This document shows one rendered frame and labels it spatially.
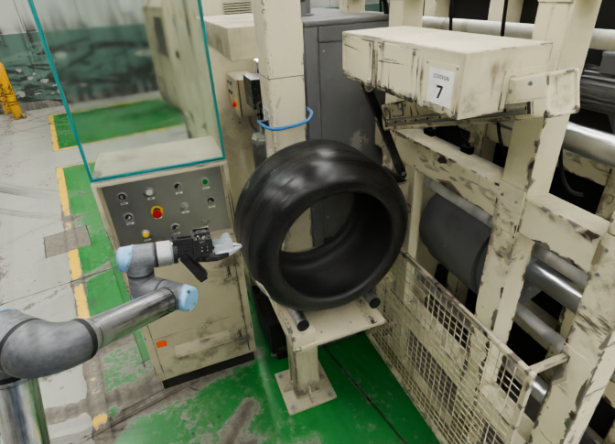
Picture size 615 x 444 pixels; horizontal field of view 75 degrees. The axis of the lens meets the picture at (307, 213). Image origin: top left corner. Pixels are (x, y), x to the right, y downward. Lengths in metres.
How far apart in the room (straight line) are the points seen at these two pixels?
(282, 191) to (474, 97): 0.56
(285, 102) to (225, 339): 1.41
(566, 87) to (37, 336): 1.20
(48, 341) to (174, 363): 1.49
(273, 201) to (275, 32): 0.55
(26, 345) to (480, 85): 1.08
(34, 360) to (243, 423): 1.50
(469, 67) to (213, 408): 2.03
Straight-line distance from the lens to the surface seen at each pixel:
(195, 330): 2.28
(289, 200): 1.16
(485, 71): 1.01
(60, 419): 2.70
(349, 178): 1.20
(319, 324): 1.58
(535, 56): 1.10
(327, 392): 2.37
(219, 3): 4.44
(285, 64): 1.42
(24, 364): 0.99
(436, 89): 1.04
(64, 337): 0.99
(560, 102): 1.04
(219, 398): 2.44
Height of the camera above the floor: 1.92
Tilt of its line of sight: 29 degrees down
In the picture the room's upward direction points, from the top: 3 degrees counter-clockwise
